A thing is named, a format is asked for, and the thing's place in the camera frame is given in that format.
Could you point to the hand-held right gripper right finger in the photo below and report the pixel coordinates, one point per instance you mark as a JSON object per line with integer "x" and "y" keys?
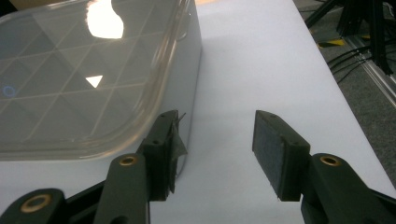
{"x": 280, "y": 155}

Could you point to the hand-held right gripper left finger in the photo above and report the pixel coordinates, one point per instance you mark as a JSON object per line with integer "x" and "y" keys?
{"x": 158, "y": 161}

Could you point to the white divided storage box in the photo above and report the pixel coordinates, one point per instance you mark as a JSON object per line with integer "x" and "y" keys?
{"x": 190, "y": 93}

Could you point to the clear plastic lid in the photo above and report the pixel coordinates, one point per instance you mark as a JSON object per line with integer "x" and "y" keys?
{"x": 77, "y": 109}

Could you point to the yellow and black tape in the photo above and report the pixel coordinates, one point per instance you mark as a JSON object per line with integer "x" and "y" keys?
{"x": 333, "y": 42}

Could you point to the black metal stand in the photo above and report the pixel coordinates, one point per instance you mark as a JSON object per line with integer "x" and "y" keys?
{"x": 378, "y": 37}

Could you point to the aluminium floor rail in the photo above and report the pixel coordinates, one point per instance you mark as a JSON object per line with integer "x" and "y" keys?
{"x": 379, "y": 81}

